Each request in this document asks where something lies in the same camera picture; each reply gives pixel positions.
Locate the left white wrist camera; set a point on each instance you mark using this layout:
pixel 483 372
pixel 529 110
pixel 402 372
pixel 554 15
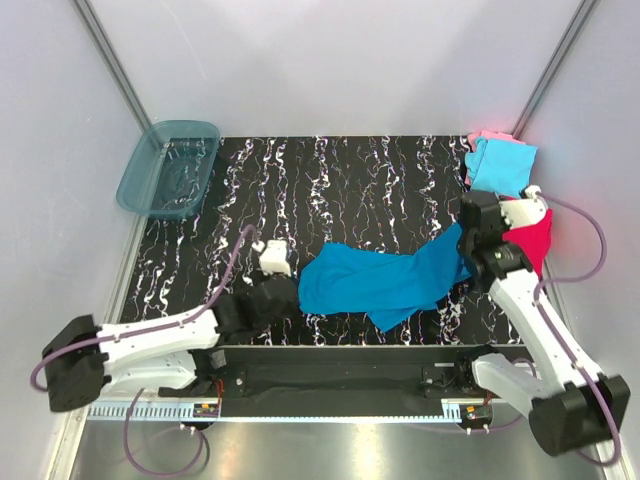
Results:
pixel 273 257

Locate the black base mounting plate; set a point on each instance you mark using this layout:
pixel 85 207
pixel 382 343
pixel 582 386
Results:
pixel 349 379

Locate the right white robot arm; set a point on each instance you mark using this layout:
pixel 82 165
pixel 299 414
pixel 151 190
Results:
pixel 569 402

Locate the red folded shirt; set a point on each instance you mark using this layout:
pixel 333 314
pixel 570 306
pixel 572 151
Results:
pixel 534 241

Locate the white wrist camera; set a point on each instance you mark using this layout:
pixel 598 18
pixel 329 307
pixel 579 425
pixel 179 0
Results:
pixel 528 210
pixel 273 257

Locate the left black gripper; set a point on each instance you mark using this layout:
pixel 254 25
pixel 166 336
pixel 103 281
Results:
pixel 267 277

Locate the pink folded shirt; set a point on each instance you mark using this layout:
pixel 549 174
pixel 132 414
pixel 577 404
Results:
pixel 488 135

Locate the blue t shirt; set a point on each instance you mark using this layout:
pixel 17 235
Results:
pixel 389 288

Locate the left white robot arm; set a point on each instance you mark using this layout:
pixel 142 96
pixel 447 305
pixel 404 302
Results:
pixel 173 356

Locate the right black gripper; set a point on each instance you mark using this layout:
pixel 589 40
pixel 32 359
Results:
pixel 502 222

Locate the teal plastic bin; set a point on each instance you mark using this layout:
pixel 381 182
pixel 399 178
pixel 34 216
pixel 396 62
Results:
pixel 169 170

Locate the white slotted cable duct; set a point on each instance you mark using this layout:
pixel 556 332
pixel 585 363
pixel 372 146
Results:
pixel 190 412

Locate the light blue folded shirt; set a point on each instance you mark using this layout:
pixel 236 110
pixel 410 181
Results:
pixel 499 166

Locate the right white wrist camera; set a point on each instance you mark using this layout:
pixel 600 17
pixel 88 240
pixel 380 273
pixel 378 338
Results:
pixel 528 210

